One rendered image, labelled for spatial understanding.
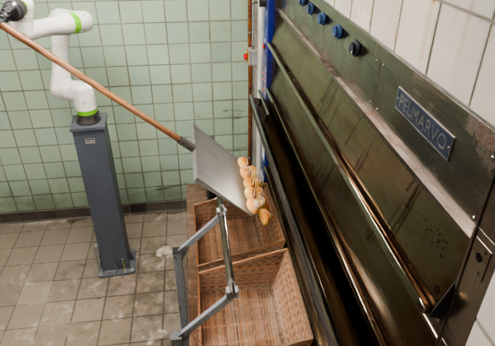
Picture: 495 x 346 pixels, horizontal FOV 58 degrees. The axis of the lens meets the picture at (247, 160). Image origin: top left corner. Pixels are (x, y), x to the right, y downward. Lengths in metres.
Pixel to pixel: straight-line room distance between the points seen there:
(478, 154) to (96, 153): 2.43
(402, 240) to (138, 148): 2.91
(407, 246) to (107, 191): 2.35
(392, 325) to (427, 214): 0.33
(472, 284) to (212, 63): 2.80
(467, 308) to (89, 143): 2.41
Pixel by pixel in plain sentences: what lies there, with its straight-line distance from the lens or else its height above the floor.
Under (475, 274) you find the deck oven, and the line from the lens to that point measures 0.87.
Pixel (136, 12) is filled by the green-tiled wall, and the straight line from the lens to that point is 3.33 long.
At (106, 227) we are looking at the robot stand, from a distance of 3.27.
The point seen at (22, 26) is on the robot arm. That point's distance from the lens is 2.47.
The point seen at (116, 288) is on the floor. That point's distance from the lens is 3.43.
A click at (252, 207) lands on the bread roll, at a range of 2.21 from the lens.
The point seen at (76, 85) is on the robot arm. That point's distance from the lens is 2.83.
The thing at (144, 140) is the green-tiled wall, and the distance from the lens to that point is 3.68.
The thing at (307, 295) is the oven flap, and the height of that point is 0.95.
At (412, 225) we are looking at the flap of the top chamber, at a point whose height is 1.79.
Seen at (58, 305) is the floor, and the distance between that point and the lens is 3.45.
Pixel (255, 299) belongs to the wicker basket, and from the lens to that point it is 2.44.
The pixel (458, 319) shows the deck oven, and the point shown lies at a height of 1.74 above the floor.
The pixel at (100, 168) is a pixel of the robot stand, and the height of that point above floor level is 0.90.
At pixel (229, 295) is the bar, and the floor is 1.16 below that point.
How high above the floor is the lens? 2.41
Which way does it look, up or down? 31 degrees down
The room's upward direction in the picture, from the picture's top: straight up
